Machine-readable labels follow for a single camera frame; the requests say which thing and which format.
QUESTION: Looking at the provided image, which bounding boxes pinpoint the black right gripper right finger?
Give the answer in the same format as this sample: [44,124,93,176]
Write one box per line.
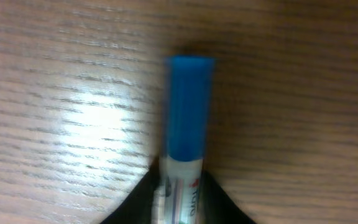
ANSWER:
[200,171,256,224]

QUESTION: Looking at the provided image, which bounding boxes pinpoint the blue capped glue stick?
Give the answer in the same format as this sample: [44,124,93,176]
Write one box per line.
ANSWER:
[160,55,215,224]

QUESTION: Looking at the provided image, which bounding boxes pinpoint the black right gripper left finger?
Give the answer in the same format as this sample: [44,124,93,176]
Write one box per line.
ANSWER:
[100,157,160,224]

